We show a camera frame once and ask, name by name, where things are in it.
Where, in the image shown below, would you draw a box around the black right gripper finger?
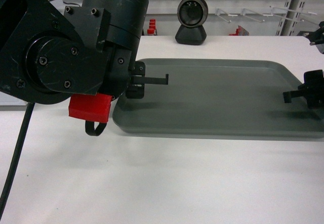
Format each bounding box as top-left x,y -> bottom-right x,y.
283,90 -> 305,103

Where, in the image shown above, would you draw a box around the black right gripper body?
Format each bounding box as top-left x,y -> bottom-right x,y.
298,69 -> 323,109

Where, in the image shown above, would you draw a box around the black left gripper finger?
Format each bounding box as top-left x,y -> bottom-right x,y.
131,74 -> 169,85

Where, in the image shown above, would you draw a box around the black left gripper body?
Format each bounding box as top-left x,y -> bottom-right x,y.
126,61 -> 145,99

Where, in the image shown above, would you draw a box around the grey rectangular serving tray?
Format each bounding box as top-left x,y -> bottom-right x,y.
112,58 -> 323,139

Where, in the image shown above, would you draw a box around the white checkout counter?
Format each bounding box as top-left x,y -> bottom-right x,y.
0,34 -> 324,224

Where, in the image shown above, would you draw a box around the red cap sauce bottles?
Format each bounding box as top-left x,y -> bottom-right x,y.
147,19 -> 157,36

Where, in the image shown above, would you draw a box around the black barcode scanner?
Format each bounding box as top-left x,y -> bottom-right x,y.
175,0 -> 208,45

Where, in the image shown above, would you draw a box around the red wrist camera mount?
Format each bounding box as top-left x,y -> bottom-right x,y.
68,93 -> 113,123

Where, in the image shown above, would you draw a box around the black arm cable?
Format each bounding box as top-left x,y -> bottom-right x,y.
0,101 -> 35,209

